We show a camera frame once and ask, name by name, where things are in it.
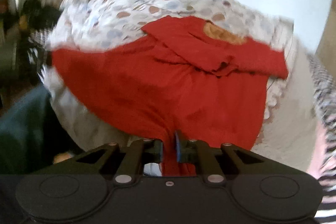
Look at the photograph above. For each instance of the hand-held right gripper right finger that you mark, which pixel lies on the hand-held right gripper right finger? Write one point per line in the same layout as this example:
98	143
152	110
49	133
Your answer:
178	146

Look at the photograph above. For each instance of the patterned quilt with circles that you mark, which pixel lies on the patterned quilt with circles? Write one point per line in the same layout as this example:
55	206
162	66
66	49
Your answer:
118	8

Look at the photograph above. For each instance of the striped bed sheet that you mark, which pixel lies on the striped bed sheet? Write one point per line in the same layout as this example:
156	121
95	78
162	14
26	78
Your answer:
325	98

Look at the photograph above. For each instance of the dark teal cloth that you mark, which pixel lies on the dark teal cloth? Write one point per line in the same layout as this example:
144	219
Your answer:
23	129

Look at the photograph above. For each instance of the dark blurred object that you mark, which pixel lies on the dark blurred object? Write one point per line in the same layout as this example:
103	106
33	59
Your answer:
39	14

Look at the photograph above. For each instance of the red long-sleeved garment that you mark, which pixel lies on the red long-sleeved garment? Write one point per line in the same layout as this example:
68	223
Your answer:
157	95

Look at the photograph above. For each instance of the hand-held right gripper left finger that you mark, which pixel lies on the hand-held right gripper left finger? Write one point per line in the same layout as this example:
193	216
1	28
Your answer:
157	151

